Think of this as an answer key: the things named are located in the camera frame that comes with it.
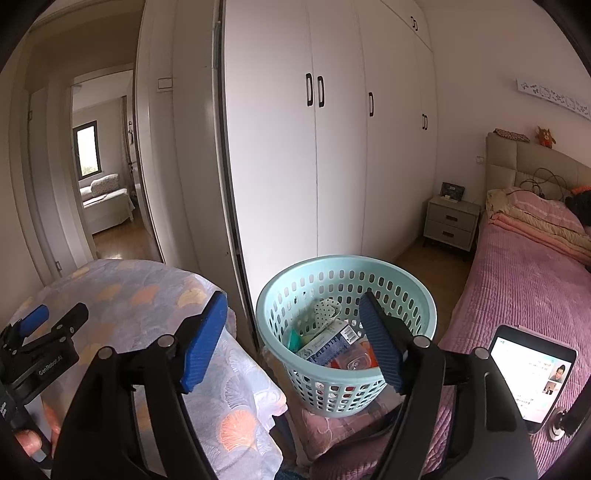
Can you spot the white dotted pouch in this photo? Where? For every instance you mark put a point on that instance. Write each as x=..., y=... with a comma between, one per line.
x=325, y=311

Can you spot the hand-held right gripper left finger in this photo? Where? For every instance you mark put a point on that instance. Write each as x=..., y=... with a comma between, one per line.
x=203, y=344

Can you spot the pink patterned cushion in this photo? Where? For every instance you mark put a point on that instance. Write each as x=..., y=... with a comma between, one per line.
x=323, y=431

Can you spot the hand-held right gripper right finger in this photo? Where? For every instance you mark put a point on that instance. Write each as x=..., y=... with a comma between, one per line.
x=378, y=341

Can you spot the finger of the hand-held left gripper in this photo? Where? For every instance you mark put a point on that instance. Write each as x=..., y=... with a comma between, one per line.
x=33, y=319
x=69, y=323

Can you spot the beige padded headboard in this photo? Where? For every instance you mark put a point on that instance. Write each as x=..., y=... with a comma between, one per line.
x=508, y=161

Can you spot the person's left hand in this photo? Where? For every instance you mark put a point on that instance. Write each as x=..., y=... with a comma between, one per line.
x=27, y=442

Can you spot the leopard print pouch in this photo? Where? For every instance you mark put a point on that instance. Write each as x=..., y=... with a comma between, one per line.
x=510, y=135

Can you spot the white light switch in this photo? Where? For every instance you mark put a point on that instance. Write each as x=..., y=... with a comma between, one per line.
x=164, y=83

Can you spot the dark picture frame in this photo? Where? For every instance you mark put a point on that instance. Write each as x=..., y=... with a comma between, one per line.
x=451, y=192

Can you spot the pastel printed tablecloth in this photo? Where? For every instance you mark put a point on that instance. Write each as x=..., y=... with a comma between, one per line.
x=129, y=295

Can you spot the white sofa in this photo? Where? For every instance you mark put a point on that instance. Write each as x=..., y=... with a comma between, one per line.
x=108, y=203

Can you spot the dark cloth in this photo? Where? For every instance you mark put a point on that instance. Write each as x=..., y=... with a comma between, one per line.
x=581, y=203

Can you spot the white wardrobe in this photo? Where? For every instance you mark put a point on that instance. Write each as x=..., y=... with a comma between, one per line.
x=360, y=161

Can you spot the blue and white box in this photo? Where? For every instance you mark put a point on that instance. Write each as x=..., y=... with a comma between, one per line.
x=328, y=346

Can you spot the white wall decoration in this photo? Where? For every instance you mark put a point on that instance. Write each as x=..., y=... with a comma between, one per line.
x=554, y=96

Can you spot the light teal plastic basket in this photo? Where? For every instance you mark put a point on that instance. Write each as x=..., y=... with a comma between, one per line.
x=323, y=394

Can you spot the grey nightstand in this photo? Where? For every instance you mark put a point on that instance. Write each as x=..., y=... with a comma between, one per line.
x=451, y=224

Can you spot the window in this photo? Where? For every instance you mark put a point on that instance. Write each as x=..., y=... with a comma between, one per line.
x=87, y=152

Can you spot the smartphone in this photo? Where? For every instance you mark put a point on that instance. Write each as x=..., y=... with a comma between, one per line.
x=531, y=369

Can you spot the folded peach blanket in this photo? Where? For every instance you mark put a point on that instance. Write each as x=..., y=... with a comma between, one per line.
x=531, y=235

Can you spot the green packet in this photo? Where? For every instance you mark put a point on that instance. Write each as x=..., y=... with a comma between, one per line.
x=293, y=339

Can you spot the black phone mount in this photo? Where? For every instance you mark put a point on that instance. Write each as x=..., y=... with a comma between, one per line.
x=572, y=417

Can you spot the orange plush toy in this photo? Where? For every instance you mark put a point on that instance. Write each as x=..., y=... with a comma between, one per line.
x=545, y=137

